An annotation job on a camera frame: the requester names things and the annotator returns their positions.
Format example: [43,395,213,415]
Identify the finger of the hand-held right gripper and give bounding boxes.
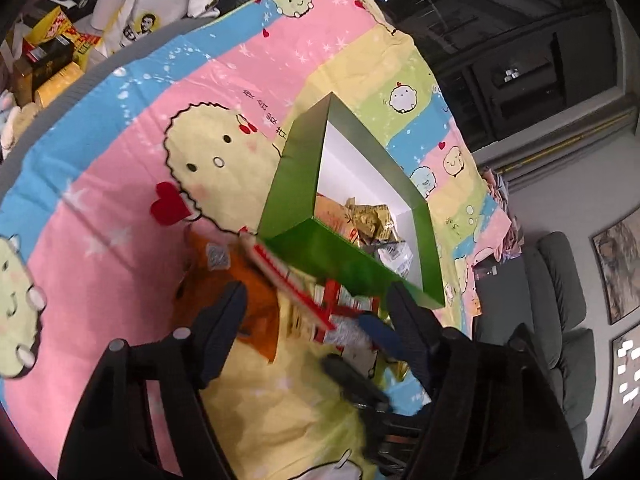
[356,311,408,362]
[321,354,392,412]

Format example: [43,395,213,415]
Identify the grey sofa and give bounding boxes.
[472,230,597,461]

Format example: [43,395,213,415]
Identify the gold snack packet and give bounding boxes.
[344,201,398,247]

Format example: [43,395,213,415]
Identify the framed wall picture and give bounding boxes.
[589,324,640,471]
[591,206,640,326]

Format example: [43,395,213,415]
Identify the green cardboard box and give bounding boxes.
[256,91,446,310]

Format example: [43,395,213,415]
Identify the peach snack packet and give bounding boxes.
[315,194,357,241]

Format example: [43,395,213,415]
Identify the dark window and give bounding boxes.
[357,0,623,153]

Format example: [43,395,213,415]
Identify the brown box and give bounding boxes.
[11,52,85,108]

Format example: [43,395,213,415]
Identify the pastel cartoon printed bed sheet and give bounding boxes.
[0,0,518,480]

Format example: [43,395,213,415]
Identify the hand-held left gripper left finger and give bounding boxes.
[57,281,249,480]

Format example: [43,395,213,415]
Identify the pale plush toy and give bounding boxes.
[0,91,38,161]

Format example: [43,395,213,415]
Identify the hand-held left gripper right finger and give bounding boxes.
[386,281,587,480]

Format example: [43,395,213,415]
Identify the red white snack packet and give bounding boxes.
[239,231,385,361]

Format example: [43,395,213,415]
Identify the pink clothes pile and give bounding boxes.
[479,166,525,263]

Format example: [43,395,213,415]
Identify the orange snack packet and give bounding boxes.
[172,229,282,366]

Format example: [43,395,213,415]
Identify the yellow and red snack bags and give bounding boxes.
[24,5,103,72]

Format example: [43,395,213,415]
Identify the white printed tote bag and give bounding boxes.
[91,0,222,57]

